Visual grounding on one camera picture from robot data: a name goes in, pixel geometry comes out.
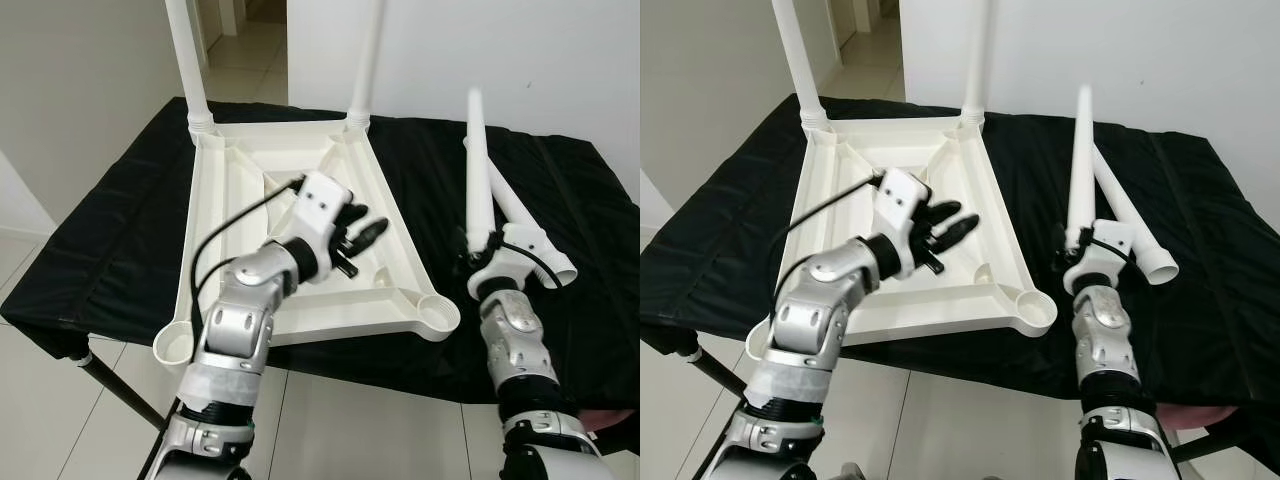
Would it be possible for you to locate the white plastic children table top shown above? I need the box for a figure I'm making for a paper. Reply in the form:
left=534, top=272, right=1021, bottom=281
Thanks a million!
left=745, top=112, right=1058, bottom=361
left=152, top=115, right=463, bottom=369

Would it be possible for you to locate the white plastic table leg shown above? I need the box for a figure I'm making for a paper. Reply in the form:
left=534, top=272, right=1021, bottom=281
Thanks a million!
left=770, top=0, right=831, bottom=136
left=958, top=0, right=996, bottom=126
left=465, top=87, right=498, bottom=251
left=462, top=138, right=579, bottom=293
left=345, top=0, right=389, bottom=131
left=163, top=0, right=219, bottom=141
left=1088, top=145, right=1181, bottom=288
left=1066, top=85, right=1096, bottom=249

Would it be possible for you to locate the pink stool seat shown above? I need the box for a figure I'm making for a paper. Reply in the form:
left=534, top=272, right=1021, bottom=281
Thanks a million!
left=1155, top=405, right=1236, bottom=431
left=580, top=405, right=641, bottom=431

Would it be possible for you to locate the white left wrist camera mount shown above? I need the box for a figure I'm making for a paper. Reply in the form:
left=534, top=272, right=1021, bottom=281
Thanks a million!
left=295, top=172, right=353, bottom=286
left=878, top=168, right=936, bottom=281

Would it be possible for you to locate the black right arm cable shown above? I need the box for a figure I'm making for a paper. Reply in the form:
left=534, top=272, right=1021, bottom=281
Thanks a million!
left=1082, top=233, right=1144, bottom=276
left=487, top=235, right=559, bottom=289

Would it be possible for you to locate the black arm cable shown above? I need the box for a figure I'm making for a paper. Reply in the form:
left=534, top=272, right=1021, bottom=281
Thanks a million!
left=1082, top=233, right=1144, bottom=276
left=775, top=172, right=889, bottom=251
left=190, top=175, right=306, bottom=301
left=487, top=235, right=559, bottom=289

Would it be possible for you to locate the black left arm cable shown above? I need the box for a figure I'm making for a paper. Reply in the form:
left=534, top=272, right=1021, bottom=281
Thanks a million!
left=775, top=172, right=889, bottom=251
left=190, top=175, right=306, bottom=301

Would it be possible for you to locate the black metal frame leg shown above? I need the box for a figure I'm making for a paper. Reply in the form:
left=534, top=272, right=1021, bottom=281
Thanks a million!
left=680, top=340, right=751, bottom=401
left=1170, top=425, right=1261, bottom=463
left=75, top=345, right=166, bottom=431
left=590, top=425, right=641, bottom=457

